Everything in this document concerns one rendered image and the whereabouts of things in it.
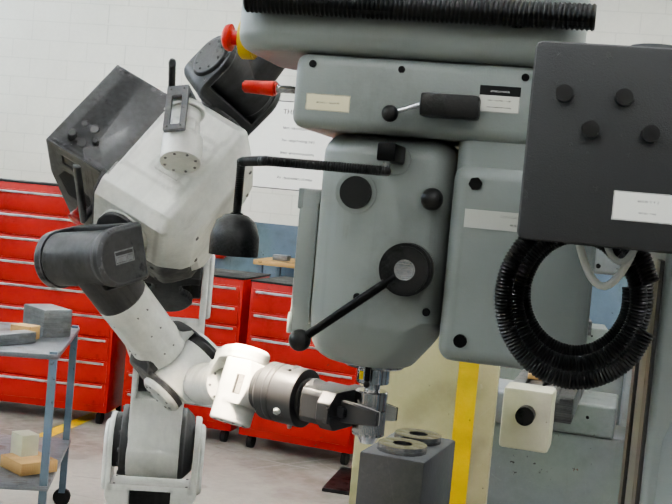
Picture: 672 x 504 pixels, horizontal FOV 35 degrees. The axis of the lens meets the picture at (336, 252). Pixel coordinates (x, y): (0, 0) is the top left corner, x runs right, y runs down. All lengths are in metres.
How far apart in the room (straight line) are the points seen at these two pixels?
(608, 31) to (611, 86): 9.51
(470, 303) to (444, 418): 1.92
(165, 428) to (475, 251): 0.96
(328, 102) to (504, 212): 0.27
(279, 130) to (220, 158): 9.09
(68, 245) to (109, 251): 0.08
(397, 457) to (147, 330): 0.49
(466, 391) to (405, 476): 1.39
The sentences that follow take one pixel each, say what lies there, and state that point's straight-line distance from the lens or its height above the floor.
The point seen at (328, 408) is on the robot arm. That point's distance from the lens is 1.53.
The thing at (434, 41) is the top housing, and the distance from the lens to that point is 1.42.
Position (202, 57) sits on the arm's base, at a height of 1.77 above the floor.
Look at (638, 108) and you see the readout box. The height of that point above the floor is 1.66.
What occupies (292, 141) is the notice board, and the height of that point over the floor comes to 2.05.
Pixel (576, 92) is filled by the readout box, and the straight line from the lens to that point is 1.15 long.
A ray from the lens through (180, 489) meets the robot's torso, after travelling 2.22.
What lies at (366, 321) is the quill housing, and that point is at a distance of 1.45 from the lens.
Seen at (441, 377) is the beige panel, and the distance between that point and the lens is 3.30.
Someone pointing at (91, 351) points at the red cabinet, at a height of 0.46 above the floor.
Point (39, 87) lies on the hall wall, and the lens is 11.96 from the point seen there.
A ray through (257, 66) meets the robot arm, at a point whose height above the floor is 1.76.
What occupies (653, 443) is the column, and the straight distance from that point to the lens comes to 1.38.
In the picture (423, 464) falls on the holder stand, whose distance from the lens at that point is 1.91.
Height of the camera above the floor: 1.54
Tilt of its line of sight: 3 degrees down
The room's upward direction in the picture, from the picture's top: 5 degrees clockwise
